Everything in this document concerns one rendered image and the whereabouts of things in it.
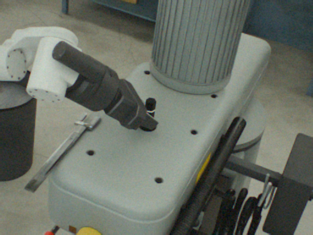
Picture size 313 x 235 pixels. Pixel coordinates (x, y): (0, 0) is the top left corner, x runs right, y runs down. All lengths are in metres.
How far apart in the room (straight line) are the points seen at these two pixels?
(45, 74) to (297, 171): 0.72
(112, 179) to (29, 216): 2.47
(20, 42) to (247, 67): 0.85
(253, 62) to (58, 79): 0.90
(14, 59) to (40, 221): 2.49
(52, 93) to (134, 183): 0.23
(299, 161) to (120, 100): 0.57
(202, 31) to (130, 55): 3.82
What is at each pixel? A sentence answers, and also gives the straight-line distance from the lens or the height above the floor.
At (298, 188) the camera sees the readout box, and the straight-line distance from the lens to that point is 1.37.
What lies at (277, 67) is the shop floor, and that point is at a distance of 5.25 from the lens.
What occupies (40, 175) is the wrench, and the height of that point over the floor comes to 1.90.
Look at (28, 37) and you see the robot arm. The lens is 0.99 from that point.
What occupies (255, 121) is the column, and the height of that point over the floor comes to 1.56.
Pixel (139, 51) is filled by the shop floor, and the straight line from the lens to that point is 5.05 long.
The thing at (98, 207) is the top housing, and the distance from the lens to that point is 1.01.
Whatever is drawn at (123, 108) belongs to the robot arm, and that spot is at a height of 1.98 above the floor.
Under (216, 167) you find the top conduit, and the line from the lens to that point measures 1.20.
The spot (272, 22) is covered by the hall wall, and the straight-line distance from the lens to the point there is 5.61.
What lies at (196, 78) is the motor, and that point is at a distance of 1.23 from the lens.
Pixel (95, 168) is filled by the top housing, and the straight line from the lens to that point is 1.03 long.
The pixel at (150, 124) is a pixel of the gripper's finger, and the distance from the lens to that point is 1.09.
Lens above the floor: 2.60
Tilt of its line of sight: 37 degrees down
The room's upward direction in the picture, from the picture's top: 9 degrees clockwise
